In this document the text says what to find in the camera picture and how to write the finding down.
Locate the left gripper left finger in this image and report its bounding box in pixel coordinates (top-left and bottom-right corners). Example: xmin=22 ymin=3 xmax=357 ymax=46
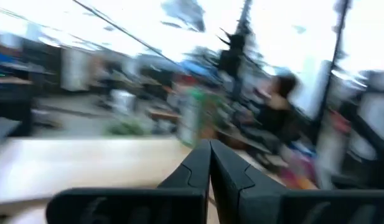
xmin=45 ymin=139 xmax=211 ymax=224

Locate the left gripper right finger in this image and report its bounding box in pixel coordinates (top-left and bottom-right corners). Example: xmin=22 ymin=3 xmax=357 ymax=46
xmin=210 ymin=139 xmax=384 ymax=224

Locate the Apple Jacks cereal box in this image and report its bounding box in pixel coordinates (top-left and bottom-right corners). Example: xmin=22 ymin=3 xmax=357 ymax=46
xmin=178 ymin=86 xmax=225 ymax=147

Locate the person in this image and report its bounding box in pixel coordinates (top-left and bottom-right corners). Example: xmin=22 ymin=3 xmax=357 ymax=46
xmin=241 ymin=73 xmax=301 ymax=147

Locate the black vertical post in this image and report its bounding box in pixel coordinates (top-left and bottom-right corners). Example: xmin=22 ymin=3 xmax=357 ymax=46
xmin=218 ymin=0 xmax=253 ymax=103

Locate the black aluminium table frame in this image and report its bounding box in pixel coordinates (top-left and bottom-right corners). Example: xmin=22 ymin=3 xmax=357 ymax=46
xmin=314 ymin=0 xmax=352 ymax=128

